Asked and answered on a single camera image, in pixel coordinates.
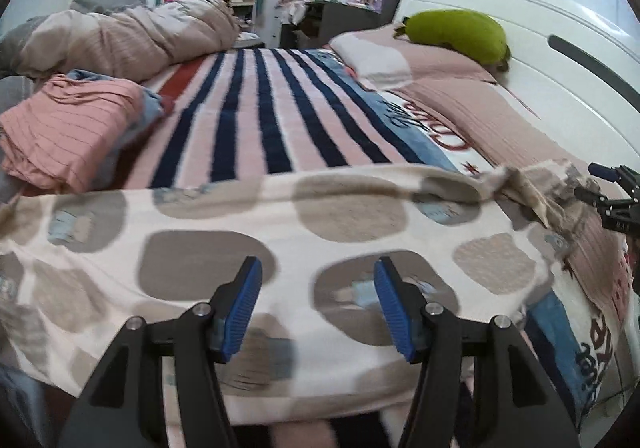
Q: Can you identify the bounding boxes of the white grey spotted pants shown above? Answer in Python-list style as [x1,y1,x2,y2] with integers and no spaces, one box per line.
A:
[1,160,586,424]

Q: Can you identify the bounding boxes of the pink ribbed pillow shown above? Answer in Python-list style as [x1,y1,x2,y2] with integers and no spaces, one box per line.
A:
[329,25,630,320]

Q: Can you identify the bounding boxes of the green plush pillow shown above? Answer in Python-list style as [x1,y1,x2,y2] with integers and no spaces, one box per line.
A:
[394,10,511,72]

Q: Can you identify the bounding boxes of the folded pink striped clothes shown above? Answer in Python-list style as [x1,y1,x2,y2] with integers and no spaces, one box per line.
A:
[1,69,170,194]

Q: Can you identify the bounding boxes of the striped pink navy blanket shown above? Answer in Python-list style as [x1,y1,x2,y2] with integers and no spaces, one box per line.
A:
[120,50,624,421]

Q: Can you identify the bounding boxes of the rumpled beige grey duvet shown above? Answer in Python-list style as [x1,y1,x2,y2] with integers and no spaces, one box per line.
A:
[1,0,240,82]

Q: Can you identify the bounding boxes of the white bed headboard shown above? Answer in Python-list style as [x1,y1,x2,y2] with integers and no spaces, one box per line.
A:
[394,0,639,169]

